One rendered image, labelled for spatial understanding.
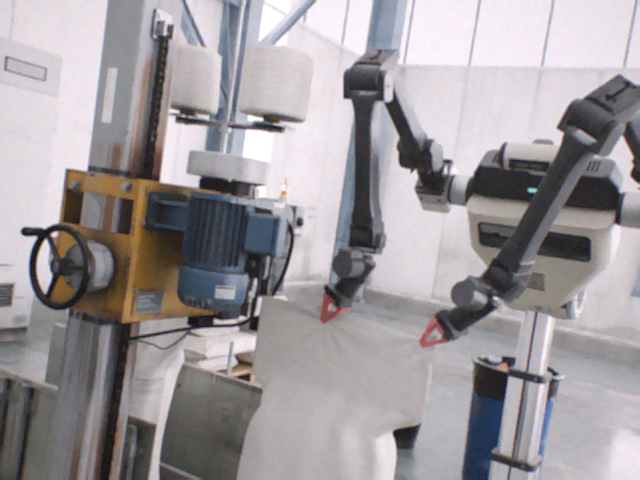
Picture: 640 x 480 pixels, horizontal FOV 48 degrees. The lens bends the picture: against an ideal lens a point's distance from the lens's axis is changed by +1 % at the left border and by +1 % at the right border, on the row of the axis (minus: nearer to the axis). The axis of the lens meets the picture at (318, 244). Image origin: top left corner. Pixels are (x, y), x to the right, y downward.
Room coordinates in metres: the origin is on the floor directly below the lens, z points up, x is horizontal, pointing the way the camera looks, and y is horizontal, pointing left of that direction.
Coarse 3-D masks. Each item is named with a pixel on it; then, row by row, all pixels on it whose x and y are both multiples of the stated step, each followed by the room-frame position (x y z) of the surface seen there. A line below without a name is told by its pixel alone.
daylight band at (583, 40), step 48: (336, 0) 9.73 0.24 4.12; (432, 0) 10.45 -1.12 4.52; (528, 0) 9.75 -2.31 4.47; (576, 0) 9.43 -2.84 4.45; (624, 0) 9.14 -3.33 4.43; (432, 48) 10.39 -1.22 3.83; (480, 48) 10.03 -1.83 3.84; (528, 48) 9.69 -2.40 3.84; (576, 48) 9.38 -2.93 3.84; (624, 48) 9.09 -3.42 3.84
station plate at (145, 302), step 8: (136, 296) 1.53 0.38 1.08; (144, 296) 1.55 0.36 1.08; (152, 296) 1.57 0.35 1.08; (160, 296) 1.60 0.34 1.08; (136, 304) 1.53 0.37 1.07; (144, 304) 1.56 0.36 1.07; (152, 304) 1.58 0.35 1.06; (160, 304) 1.60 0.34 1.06; (136, 312) 1.54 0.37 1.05; (144, 312) 1.56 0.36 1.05; (152, 312) 1.58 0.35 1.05
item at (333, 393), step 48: (288, 336) 1.82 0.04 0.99; (336, 336) 1.75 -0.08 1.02; (384, 336) 1.68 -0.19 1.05; (432, 336) 1.62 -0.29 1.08; (288, 384) 1.81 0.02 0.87; (336, 384) 1.74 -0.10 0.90; (384, 384) 1.67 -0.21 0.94; (288, 432) 1.73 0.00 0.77; (336, 432) 1.67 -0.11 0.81; (384, 432) 1.65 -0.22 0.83
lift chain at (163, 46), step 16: (160, 48) 1.57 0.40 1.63; (160, 64) 1.57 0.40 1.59; (160, 80) 1.58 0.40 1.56; (160, 96) 1.58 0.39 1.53; (160, 112) 1.58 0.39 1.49; (144, 160) 1.57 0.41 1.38; (144, 176) 1.57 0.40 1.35; (128, 336) 1.58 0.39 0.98; (112, 400) 1.57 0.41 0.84; (112, 416) 1.57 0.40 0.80; (112, 432) 1.57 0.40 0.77; (112, 448) 1.58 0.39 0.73
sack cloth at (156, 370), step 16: (160, 320) 2.03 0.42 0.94; (176, 320) 2.01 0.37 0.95; (160, 336) 2.01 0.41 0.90; (176, 336) 2.00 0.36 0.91; (144, 352) 1.98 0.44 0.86; (160, 352) 1.99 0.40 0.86; (176, 352) 2.00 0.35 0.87; (144, 368) 1.97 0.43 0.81; (160, 368) 1.99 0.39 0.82; (176, 368) 2.05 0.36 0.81; (144, 384) 1.98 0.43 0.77; (160, 384) 2.01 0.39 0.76; (144, 400) 1.98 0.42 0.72; (160, 400) 2.02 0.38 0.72; (144, 416) 1.99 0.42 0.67; (160, 416) 2.04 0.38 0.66; (160, 432) 2.06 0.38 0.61; (160, 448) 2.07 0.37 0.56
